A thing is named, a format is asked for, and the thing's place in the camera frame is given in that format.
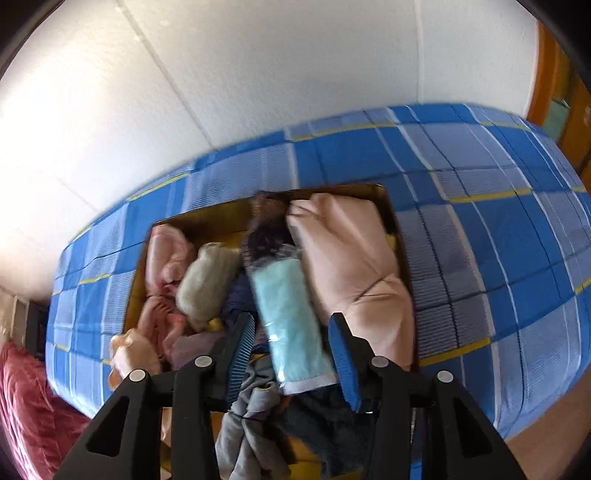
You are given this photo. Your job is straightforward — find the red tin box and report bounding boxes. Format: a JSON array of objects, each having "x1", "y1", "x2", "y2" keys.
[{"x1": 121, "y1": 183, "x2": 422, "y2": 480}]

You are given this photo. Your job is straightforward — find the pink satin cloth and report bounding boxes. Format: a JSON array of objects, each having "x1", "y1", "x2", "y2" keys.
[{"x1": 146, "y1": 224, "x2": 197, "y2": 297}]

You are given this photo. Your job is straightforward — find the black knitted sock roll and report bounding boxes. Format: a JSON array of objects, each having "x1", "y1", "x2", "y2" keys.
[{"x1": 284, "y1": 385, "x2": 384, "y2": 480}]

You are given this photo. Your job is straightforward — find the wooden door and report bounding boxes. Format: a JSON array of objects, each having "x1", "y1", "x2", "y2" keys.
[{"x1": 526, "y1": 23, "x2": 591, "y2": 185}]

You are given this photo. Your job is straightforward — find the blue plaid sheet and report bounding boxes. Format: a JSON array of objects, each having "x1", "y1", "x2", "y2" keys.
[{"x1": 46, "y1": 104, "x2": 591, "y2": 439}]

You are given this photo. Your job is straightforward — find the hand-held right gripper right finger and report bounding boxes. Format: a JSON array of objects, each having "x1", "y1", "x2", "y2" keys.
[{"x1": 328, "y1": 313, "x2": 527, "y2": 480}]

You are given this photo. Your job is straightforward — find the teal plastic-wrapped pack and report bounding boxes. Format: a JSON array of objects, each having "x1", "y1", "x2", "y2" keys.
[{"x1": 244, "y1": 258, "x2": 341, "y2": 397}]

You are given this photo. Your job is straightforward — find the light green ribbed roll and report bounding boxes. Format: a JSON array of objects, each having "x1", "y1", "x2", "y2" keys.
[{"x1": 177, "y1": 242, "x2": 240, "y2": 330}]

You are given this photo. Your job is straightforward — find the grey-green cloth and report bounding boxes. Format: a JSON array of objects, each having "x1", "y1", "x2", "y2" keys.
[{"x1": 216, "y1": 355, "x2": 296, "y2": 480}]

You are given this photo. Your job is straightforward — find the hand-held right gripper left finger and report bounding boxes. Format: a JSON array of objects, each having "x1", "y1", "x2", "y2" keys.
[{"x1": 53, "y1": 311, "x2": 257, "y2": 480}]

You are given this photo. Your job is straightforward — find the beige garment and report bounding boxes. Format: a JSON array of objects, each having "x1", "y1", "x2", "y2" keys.
[{"x1": 109, "y1": 327, "x2": 163, "y2": 393}]

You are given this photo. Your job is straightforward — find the large pink cloth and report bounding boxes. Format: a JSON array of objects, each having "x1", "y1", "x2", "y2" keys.
[{"x1": 286, "y1": 193, "x2": 415, "y2": 372}]

